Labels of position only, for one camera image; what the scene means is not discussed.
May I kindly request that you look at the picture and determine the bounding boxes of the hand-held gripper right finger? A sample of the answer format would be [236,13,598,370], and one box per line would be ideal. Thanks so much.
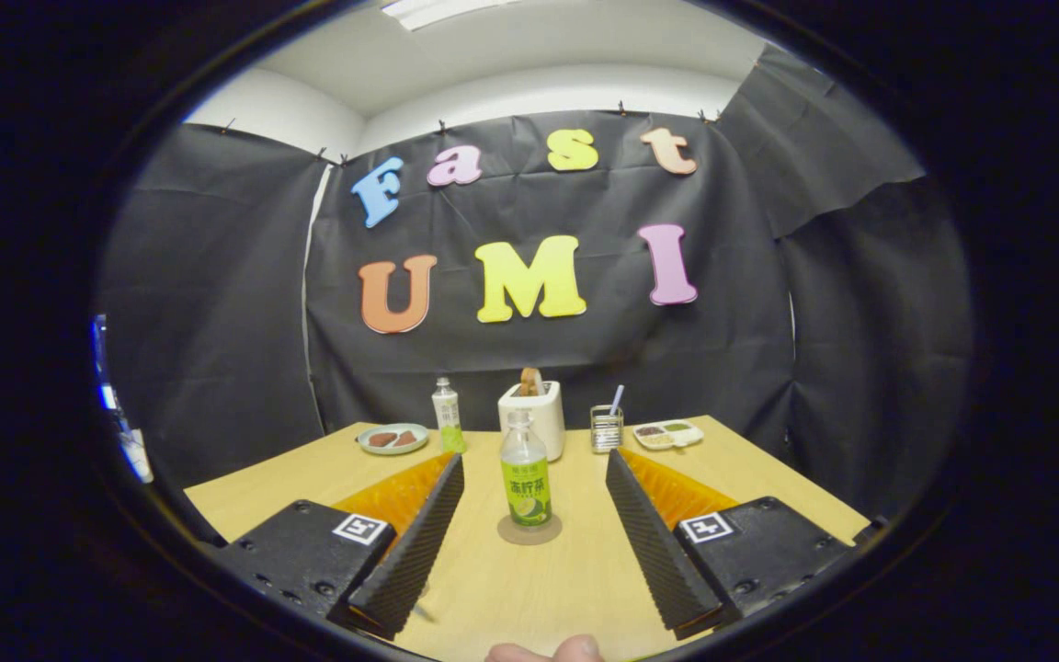
[604,448,861,642]

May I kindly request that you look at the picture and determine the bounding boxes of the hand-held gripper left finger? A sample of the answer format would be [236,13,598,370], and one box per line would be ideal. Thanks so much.
[212,452,465,642]

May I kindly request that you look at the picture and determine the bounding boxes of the round brown coaster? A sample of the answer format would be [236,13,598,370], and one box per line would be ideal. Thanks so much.
[496,513,563,546]

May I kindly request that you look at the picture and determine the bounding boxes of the clear juice bottle green label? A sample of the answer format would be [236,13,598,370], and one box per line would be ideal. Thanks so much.
[500,410,553,528]

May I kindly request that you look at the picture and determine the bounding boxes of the small white green bottle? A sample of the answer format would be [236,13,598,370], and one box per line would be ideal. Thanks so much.
[431,377,468,454]

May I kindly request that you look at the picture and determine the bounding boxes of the pale green plate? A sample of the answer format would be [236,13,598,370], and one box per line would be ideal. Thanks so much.
[357,423,430,456]

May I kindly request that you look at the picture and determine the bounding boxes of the white divided dish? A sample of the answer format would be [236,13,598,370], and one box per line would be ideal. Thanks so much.
[632,419,705,451]

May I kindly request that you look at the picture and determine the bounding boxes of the wooden table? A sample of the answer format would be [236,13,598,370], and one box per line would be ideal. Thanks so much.
[183,416,871,662]

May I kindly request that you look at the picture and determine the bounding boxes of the cream toaster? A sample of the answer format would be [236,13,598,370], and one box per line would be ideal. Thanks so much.
[497,381,566,462]

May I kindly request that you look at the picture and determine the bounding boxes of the ceiling light panel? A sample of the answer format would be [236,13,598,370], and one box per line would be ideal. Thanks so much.
[381,0,530,32]

